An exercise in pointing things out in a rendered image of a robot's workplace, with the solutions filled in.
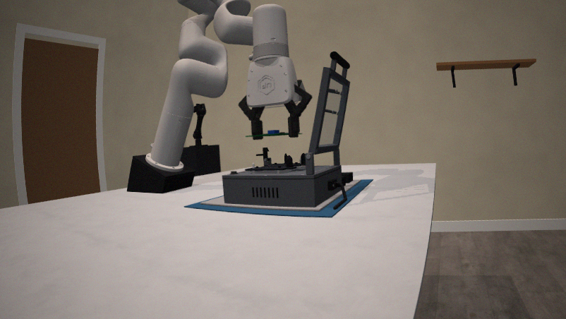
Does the green circuit board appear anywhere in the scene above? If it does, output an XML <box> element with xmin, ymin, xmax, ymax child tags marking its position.
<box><xmin>246</xmin><ymin>130</ymin><xmax>289</xmax><ymax>137</ymax></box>

